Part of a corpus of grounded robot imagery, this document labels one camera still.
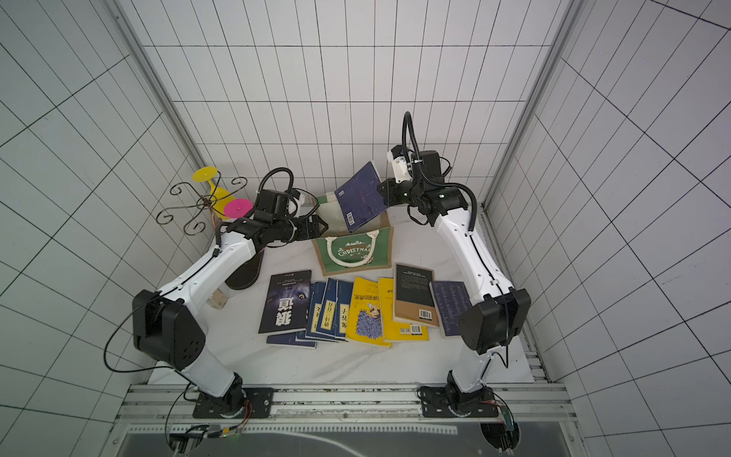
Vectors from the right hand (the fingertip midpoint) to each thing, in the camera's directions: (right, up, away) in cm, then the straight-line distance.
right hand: (387, 180), depth 78 cm
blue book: (-13, -39, +8) cm, 42 cm away
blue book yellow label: (-18, -42, +5) cm, 46 cm away
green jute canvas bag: (-5, -20, +11) cm, 23 cm away
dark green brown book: (+9, -37, +12) cm, 40 cm away
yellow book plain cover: (+2, -44, +5) cm, 45 cm away
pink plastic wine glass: (-41, -8, -4) cm, 42 cm away
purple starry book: (-8, -4, +5) cm, 10 cm away
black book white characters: (-31, -38, +8) cm, 50 cm away
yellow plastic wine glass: (-49, -4, +2) cm, 49 cm away
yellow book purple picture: (-6, -42, +7) cm, 43 cm away
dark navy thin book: (+22, -37, +13) cm, 45 cm away
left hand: (-22, -15, +6) cm, 27 cm away
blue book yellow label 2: (-22, -35, +10) cm, 43 cm away
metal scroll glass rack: (-51, -8, -1) cm, 52 cm away
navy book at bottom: (-28, -47, +3) cm, 55 cm away
